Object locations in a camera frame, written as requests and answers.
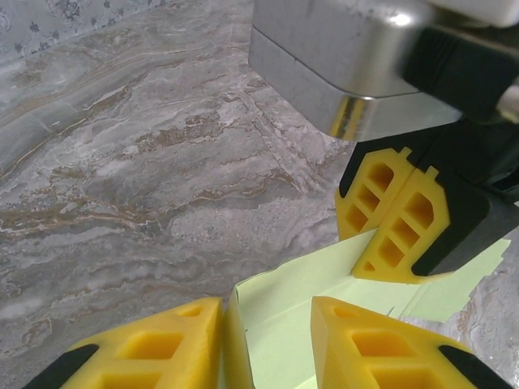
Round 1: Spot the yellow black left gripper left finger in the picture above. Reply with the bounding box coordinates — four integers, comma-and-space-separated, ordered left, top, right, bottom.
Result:
24, 297, 224, 389

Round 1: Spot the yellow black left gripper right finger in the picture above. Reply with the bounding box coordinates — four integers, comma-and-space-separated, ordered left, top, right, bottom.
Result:
311, 295, 513, 389

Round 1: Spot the light green paper box sheet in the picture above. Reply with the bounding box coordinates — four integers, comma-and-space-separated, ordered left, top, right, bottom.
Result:
225, 234, 512, 389

